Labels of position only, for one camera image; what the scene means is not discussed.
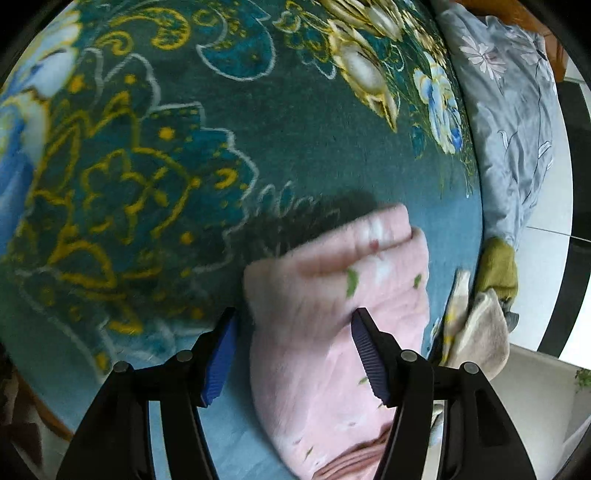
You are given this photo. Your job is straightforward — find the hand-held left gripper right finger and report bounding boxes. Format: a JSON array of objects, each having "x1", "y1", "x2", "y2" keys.
[{"x1": 351, "y1": 307, "x2": 537, "y2": 480}]

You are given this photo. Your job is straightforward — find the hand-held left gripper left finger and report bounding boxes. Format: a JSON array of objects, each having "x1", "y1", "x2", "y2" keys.
[{"x1": 55, "y1": 306, "x2": 239, "y2": 480}]

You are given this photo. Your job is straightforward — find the pink fleece garment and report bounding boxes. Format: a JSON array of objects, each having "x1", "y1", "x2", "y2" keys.
[{"x1": 243, "y1": 205, "x2": 432, "y2": 480}]

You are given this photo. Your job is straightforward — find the beige cloth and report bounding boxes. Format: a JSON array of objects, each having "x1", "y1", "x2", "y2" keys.
[{"x1": 442, "y1": 268, "x2": 510, "y2": 380}]

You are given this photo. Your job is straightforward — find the olive green cloth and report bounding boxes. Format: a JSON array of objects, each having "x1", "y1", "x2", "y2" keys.
[{"x1": 478, "y1": 237, "x2": 519, "y2": 302}]

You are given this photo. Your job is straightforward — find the teal floral blanket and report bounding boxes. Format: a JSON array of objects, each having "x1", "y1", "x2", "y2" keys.
[{"x1": 0, "y1": 0, "x2": 485, "y2": 480}]

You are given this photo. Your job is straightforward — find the grey floral quilt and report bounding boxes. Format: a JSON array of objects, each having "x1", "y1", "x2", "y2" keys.
[{"x1": 437, "y1": 6, "x2": 560, "y2": 244}]

